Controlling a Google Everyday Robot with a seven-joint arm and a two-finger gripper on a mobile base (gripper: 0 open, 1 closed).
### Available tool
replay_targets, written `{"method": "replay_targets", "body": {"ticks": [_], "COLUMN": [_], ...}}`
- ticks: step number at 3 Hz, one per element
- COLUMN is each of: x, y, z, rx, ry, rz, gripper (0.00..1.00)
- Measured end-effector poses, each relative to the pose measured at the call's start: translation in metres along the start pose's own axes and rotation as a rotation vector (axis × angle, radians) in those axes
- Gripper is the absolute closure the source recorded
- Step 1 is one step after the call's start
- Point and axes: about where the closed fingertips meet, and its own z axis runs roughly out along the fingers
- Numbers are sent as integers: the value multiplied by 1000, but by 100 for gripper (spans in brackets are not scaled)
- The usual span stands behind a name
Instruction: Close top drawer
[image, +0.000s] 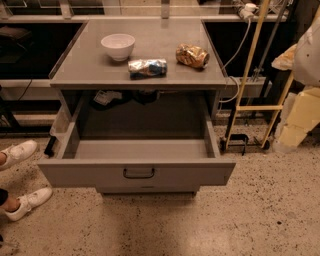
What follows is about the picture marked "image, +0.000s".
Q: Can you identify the clear plastic bag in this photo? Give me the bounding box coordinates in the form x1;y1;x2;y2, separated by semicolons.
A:
50;107;69;142

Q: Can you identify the grey metal drawer cabinet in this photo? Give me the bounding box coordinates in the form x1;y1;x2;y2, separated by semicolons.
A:
48;18;229;196

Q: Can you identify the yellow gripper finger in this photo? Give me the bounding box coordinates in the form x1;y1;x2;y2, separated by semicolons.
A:
272;87;320;153

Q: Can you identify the yellow hand truck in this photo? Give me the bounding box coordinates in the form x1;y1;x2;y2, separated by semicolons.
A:
219;0;296;155

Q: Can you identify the white power adapter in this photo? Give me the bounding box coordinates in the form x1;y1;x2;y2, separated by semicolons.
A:
239;3;257;20

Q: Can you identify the crushed blue silver can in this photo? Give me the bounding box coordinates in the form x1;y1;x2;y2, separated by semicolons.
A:
128;59;167;79

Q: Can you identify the white ceramic bowl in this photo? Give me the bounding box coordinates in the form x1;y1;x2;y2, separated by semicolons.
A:
101;34;135;61

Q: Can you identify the white power cable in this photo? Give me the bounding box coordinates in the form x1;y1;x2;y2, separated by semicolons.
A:
219;18;253;104

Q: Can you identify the grey top drawer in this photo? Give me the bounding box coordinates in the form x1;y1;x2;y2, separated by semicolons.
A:
38;121;235;194

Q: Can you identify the crumpled gold snack bag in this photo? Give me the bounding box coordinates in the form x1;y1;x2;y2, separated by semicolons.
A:
176;43;210;69

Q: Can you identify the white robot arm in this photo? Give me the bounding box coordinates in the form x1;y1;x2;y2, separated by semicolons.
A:
271;17;320;153

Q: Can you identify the lower white sneaker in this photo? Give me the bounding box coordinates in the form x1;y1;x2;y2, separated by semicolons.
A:
5;187;53;221

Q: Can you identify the upper white sneaker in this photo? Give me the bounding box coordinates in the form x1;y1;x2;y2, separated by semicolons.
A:
0;140;38;171

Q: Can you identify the white sneaker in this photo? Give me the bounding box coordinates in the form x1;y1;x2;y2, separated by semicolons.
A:
0;140;38;171
5;187;53;221

